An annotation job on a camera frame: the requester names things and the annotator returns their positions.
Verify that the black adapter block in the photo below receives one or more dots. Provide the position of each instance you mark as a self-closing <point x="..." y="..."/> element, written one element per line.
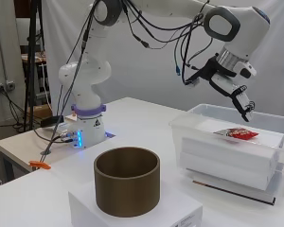
<point x="52" y="121"/>

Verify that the clear plastic box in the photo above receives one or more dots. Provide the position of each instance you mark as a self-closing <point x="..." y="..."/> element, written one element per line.
<point x="180" y="126"/>

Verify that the white hanging sheet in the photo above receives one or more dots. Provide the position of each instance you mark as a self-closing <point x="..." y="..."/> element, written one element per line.
<point x="148" y="72"/>

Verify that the orange clamp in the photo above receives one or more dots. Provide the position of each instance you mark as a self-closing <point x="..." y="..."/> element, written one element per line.
<point x="39" y="165"/>

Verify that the brown round tub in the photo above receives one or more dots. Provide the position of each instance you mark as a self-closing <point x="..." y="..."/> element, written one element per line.
<point x="126" y="195"/>

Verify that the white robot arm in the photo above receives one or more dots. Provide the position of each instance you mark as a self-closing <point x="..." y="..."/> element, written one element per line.
<point x="85" y="72"/>

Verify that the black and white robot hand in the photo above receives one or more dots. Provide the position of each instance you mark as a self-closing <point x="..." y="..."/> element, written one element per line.
<point x="235" y="85"/>

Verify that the small robot mount table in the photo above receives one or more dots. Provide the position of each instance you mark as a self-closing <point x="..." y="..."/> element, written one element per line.
<point x="15" y="145"/>

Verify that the white flat box stand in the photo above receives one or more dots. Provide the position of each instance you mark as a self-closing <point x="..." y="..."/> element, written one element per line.
<point x="85" y="208"/>

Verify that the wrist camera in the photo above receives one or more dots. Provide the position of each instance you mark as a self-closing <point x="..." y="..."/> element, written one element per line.
<point x="192" y="82"/>

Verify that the red snack packet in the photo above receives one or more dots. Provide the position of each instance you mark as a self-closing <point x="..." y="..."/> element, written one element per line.
<point x="239" y="134"/>

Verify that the black tripod stand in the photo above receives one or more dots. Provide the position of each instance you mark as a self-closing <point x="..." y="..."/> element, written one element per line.
<point x="32" y="63"/>

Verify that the book with black edge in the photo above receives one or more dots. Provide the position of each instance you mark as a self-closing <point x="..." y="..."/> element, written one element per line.
<point x="268" y="197"/>

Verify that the cardboard box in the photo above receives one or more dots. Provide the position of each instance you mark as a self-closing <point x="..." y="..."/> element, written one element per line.
<point x="39" y="112"/>

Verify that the grey wall sockets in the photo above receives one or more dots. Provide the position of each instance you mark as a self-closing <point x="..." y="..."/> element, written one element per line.
<point x="3" y="86"/>

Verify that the white flat box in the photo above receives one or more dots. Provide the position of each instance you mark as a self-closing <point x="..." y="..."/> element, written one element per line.
<point x="224" y="171"/>
<point x="227" y="151"/>

